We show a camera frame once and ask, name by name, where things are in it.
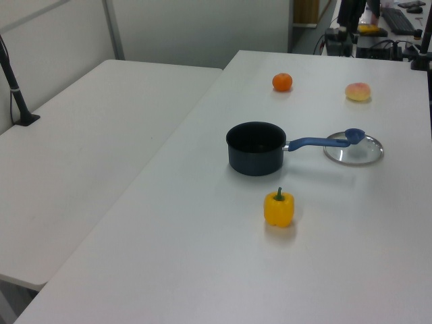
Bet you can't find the dark blue saucepan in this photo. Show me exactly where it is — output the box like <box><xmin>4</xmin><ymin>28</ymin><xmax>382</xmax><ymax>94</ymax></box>
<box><xmin>225</xmin><ymin>121</ymin><xmax>352</xmax><ymax>177</ymax></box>

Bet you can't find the black clamp-mounted camera stand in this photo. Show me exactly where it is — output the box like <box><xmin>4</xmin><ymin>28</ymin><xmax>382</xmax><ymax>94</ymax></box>
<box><xmin>410</xmin><ymin>28</ymin><xmax>432</xmax><ymax>72</ymax></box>

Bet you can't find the glass lid with blue knob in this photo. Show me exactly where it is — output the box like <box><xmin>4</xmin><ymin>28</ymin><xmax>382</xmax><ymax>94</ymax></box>
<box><xmin>323</xmin><ymin>127</ymin><xmax>385</xmax><ymax>167</ymax></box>

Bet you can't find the pale yellow-pink peach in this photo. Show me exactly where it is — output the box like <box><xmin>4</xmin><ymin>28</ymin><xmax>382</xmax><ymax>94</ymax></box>
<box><xmin>344</xmin><ymin>82</ymin><xmax>373</xmax><ymax>102</ymax></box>

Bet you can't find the black keyboard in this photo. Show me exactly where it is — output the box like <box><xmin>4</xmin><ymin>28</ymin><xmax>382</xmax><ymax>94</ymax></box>
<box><xmin>381</xmin><ymin>7</ymin><xmax>416</xmax><ymax>34</ymax></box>

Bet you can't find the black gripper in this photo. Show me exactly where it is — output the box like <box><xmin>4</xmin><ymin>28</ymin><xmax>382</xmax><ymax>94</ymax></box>
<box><xmin>337</xmin><ymin>0</ymin><xmax>356</xmax><ymax>34</ymax></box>

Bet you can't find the orange mandarin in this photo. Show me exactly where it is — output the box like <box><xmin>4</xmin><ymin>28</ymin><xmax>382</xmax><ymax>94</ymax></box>
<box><xmin>272</xmin><ymin>72</ymin><xmax>294</xmax><ymax>92</ymax></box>

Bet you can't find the black camera stand with base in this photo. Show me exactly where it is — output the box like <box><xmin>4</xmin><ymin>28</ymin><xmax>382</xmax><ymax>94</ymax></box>
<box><xmin>0</xmin><ymin>33</ymin><xmax>41</xmax><ymax>128</ymax></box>

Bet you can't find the yellow bell pepper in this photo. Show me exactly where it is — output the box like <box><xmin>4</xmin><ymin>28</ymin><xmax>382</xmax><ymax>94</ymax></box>
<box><xmin>263</xmin><ymin>187</ymin><xmax>295</xmax><ymax>229</ymax></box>

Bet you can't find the black control box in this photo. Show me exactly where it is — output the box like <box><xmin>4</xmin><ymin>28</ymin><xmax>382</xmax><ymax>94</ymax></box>
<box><xmin>356</xmin><ymin>46</ymin><xmax>404</xmax><ymax>61</ymax></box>

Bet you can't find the black electronic device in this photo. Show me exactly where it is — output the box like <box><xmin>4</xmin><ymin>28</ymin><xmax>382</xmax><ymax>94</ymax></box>
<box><xmin>323</xmin><ymin>28</ymin><xmax>354</xmax><ymax>57</ymax></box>

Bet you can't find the grey metal partition post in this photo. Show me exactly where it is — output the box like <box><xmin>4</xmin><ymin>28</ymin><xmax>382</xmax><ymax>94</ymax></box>
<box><xmin>102</xmin><ymin>0</ymin><xmax>126</xmax><ymax>61</ymax></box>

